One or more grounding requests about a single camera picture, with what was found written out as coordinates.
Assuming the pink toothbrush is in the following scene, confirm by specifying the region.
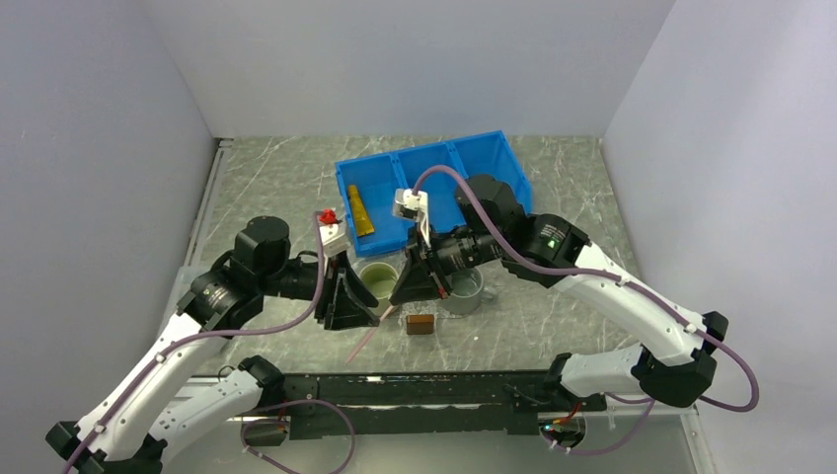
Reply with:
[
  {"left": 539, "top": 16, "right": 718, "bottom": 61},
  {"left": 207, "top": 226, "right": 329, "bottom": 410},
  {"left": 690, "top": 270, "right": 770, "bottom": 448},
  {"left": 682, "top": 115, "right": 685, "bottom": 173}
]
[{"left": 344, "top": 305, "right": 397, "bottom": 364}]

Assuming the grey ceramic mug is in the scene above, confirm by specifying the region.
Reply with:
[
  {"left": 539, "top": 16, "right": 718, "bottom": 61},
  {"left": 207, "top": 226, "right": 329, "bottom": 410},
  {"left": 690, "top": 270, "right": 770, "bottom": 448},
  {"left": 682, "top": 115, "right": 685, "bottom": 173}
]
[{"left": 440, "top": 269, "right": 497, "bottom": 316}]

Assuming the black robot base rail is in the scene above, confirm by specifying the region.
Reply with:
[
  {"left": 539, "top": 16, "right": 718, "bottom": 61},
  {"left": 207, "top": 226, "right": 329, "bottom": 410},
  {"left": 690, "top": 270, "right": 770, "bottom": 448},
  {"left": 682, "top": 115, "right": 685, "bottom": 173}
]
[{"left": 121, "top": 369, "right": 695, "bottom": 440}]

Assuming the cream ceramic mug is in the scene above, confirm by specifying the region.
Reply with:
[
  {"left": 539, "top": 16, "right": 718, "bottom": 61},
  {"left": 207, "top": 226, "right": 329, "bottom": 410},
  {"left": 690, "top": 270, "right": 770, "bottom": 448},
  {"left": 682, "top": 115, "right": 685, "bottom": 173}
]
[{"left": 359, "top": 262, "right": 399, "bottom": 314}]

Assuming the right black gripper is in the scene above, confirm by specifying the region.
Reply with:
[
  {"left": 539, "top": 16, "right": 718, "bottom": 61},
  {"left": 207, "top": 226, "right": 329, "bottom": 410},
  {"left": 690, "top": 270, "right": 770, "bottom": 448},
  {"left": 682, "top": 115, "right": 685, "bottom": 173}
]
[{"left": 391, "top": 220, "right": 505, "bottom": 302}]

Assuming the clear plastic screw box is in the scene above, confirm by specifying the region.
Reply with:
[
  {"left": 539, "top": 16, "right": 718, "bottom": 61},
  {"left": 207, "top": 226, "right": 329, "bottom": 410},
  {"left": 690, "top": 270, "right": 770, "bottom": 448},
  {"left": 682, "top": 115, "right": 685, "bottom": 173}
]
[{"left": 158, "top": 265, "right": 209, "bottom": 334}]

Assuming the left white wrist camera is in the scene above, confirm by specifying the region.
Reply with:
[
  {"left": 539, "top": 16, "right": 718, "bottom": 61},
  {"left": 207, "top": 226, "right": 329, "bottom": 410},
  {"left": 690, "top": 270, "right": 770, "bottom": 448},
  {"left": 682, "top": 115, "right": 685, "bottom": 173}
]
[{"left": 318, "top": 208, "right": 351, "bottom": 258}]

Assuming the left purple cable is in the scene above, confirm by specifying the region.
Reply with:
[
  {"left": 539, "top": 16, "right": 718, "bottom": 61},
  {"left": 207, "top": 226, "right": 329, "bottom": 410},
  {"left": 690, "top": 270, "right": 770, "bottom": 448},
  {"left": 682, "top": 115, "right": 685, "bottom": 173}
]
[{"left": 61, "top": 210, "right": 357, "bottom": 474}]

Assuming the clear acrylic toothbrush holder tray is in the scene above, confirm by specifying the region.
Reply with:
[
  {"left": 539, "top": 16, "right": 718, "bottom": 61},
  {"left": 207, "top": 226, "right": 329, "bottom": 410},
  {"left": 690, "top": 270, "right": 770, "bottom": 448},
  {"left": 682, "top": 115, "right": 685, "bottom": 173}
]
[{"left": 405, "top": 314, "right": 435, "bottom": 336}]

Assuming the purple cable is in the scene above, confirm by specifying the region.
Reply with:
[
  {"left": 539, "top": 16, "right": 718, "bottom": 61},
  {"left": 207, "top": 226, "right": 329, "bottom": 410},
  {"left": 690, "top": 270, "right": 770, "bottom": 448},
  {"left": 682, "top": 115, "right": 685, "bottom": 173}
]
[
  {"left": 61, "top": 210, "right": 357, "bottom": 474},
  {"left": 410, "top": 164, "right": 760, "bottom": 457}
]

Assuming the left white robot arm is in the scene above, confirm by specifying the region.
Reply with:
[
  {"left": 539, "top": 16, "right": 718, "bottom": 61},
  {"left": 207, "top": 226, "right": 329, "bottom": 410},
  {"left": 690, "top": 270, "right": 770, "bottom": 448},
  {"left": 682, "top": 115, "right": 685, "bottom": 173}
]
[{"left": 46, "top": 209, "right": 379, "bottom": 473}]

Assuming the yellow toothpaste tube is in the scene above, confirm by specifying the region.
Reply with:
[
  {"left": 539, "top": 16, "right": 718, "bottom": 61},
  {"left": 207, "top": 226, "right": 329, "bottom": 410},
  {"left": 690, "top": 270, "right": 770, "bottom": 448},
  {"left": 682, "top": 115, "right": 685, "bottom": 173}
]
[{"left": 347, "top": 185, "right": 374, "bottom": 237}]

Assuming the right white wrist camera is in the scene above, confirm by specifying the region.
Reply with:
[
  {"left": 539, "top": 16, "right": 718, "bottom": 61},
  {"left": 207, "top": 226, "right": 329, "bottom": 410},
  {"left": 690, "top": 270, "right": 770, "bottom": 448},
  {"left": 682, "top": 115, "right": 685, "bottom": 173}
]
[{"left": 392, "top": 189, "right": 431, "bottom": 247}]

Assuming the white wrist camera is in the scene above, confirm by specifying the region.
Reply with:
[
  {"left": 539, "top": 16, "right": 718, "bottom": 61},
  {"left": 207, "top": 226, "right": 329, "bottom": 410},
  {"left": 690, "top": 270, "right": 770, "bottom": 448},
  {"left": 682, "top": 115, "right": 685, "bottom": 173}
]
[
  {"left": 392, "top": 189, "right": 431, "bottom": 247},
  {"left": 318, "top": 208, "right": 351, "bottom": 258}
]

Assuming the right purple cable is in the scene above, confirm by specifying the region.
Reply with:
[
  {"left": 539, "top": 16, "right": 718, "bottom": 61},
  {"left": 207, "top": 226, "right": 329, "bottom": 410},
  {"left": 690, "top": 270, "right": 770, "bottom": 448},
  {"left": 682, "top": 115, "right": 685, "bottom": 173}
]
[{"left": 410, "top": 164, "right": 760, "bottom": 457}]

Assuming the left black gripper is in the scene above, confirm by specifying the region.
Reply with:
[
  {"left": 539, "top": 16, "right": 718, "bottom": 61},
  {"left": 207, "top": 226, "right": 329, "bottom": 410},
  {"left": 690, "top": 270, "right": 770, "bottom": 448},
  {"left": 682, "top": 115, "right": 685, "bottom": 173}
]
[{"left": 259, "top": 247, "right": 379, "bottom": 330}]

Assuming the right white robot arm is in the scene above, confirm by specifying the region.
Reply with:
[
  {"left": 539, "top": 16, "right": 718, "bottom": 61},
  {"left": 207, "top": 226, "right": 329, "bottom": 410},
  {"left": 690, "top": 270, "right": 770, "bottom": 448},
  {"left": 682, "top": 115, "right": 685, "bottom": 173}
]
[{"left": 390, "top": 175, "right": 728, "bottom": 410}]

